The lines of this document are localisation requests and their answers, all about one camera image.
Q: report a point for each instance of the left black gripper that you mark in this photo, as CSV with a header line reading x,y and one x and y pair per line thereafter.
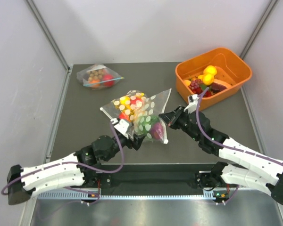
x,y
136,144

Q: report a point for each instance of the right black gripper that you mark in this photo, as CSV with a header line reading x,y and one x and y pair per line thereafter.
x,y
173,117

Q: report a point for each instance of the polka dot bag with vegetables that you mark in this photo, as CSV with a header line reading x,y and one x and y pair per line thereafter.
x,y
153,105

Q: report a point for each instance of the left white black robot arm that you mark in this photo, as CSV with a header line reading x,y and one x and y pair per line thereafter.
x,y
77,169

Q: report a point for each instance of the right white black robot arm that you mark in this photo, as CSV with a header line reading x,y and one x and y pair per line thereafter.
x,y
254,170

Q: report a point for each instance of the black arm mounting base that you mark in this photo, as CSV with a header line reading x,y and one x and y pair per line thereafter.
x,y
149,177

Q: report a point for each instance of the fake red onion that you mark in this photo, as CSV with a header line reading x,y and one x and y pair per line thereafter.
x,y
158,132

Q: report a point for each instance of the fake green lettuce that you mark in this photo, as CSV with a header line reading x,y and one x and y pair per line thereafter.
x,y
144,126

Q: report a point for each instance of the small orange fake fruit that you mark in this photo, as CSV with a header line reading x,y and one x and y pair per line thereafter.
x,y
187,82

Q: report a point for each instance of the fake purple grapes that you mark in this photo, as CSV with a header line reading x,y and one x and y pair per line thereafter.
x,y
194,86

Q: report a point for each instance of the polka dot bag with fruit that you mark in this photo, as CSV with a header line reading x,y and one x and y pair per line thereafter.
x,y
125,106

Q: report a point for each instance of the fake red strawberries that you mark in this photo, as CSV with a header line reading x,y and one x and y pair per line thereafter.
x,y
206,91

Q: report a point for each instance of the fake meat slice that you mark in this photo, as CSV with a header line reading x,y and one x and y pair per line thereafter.
x,y
219,85

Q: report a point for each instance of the yellow fake lemon lower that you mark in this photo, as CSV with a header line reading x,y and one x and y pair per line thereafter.
x,y
207,79

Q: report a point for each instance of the yellow fake lemon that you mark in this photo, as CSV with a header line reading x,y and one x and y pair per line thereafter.
x,y
207,79
210,69

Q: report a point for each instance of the yellow fake lemon upper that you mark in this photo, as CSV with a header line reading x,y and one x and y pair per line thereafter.
x,y
210,69

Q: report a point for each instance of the clear bag with nuts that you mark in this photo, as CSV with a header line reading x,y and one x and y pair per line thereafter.
x,y
98,76

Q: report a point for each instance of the orange plastic bin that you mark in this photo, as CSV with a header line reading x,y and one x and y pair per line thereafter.
x,y
220,69

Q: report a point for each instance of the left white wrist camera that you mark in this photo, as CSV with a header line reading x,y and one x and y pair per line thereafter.
x,y
121,126

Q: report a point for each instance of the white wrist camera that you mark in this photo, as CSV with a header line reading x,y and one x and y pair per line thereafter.
x,y
192,103
121,126

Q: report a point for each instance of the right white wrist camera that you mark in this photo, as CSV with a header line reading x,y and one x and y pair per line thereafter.
x,y
192,103

